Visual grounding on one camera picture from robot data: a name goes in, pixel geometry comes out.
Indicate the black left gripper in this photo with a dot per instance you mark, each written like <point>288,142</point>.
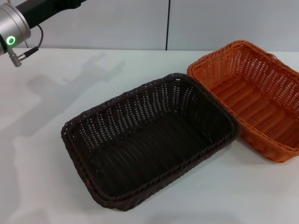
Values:
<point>44,10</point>

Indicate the dark brown woven basket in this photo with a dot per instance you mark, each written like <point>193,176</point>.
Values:
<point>151,144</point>

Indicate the orange woven basket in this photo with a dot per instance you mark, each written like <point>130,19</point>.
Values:
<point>254,98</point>

